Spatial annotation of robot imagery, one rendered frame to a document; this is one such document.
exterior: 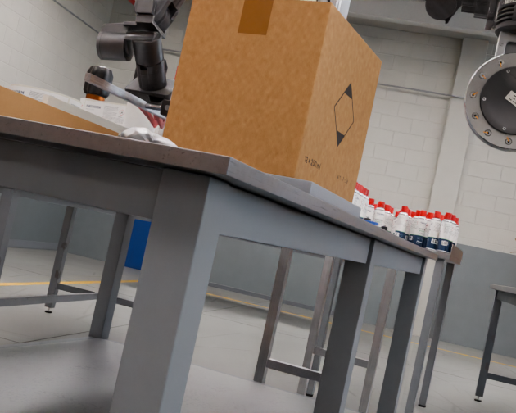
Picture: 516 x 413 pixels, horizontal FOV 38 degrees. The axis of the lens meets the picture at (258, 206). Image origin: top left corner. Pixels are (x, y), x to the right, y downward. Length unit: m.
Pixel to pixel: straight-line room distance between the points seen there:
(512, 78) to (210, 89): 0.68
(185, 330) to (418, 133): 8.95
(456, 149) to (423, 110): 0.66
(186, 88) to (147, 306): 0.48
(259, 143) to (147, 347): 0.43
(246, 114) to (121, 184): 0.35
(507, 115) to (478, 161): 8.08
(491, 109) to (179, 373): 0.97
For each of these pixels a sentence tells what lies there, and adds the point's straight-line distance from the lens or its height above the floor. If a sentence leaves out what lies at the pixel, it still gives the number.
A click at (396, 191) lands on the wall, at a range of 9.63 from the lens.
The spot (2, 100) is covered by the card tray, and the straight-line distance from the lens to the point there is 1.00.
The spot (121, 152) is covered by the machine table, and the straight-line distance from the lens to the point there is 0.84.
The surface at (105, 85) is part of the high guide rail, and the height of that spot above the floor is 0.95.
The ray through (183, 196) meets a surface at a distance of 0.83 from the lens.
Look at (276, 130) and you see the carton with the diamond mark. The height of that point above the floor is 0.92.
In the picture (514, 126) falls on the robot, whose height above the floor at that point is 1.08.
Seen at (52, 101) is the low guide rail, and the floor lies 0.91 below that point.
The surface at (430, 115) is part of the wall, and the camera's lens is 9.77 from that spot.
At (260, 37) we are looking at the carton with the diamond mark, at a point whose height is 1.06.
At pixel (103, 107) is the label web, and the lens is 2.42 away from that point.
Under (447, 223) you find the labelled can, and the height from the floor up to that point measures 1.03.
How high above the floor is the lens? 0.75
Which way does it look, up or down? 2 degrees up
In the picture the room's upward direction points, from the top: 12 degrees clockwise
